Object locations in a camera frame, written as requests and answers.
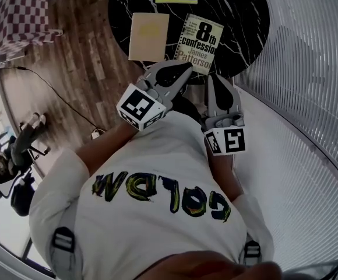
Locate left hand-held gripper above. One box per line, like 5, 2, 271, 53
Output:
115, 58, 194, 132

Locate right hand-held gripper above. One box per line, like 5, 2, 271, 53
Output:
200, 73, 247, 157

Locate olive book with black lettering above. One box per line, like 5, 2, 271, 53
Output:
173, 13, 225, 76

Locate plain beige book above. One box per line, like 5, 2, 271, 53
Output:
128, 12, 170, 62

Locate person's left forearm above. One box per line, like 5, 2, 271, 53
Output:
77, 121, 138, 177

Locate person's right forearm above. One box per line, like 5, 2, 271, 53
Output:
206, 152, 245, 204

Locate person's black trousers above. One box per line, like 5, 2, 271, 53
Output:
168, 93, 207, 127

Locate white power adapter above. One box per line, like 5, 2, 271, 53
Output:
90, 128, 107, 141

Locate person's white printed t-shirt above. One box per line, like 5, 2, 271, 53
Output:
29, 109, 274, 280

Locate red white checkered tablecloth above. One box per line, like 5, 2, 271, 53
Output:
0, 0, 64, 69

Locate person's chin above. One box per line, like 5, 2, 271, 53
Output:
132, 251, 283, 280

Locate black floor cable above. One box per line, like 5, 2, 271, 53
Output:
0, 65, 107, 134

